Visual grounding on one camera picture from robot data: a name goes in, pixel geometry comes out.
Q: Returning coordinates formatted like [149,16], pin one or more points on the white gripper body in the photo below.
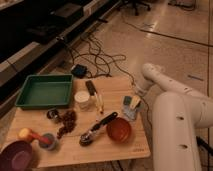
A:
[141,88]

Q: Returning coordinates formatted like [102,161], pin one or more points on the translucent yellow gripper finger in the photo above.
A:
[135,101]

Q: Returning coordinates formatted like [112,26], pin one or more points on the green sponge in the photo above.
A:
[127,100]

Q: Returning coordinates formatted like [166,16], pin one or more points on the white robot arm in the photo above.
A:
[176,115]

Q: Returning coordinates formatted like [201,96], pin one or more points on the green plastic tray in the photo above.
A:
[45,91]

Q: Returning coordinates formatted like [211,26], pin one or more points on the orange red bowl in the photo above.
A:
[118,130]

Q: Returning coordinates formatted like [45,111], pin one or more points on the wooden table board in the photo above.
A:
[113,90]

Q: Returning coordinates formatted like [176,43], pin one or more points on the white round jar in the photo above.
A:
[82,98]

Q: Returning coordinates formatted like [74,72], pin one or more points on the black power adapter box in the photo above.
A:
[79,71]

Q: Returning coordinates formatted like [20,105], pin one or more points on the brown grape bunch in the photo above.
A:
[69,123]

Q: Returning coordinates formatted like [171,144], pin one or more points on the black office chair base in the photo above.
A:
[134,4]

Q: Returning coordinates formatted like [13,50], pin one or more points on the small silver metal cup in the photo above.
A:
[53,115]

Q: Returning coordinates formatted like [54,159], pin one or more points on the small grey cup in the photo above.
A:
[49,142]

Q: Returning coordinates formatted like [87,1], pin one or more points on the yellow red toy utensil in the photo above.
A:
[28,135]

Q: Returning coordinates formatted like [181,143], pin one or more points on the dark shelf unit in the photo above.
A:
[33,30]

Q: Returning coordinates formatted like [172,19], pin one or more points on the purple bowl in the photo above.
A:
[16,156]

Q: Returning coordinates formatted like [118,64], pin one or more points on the black handled ice cream scoop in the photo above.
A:
[88,137]

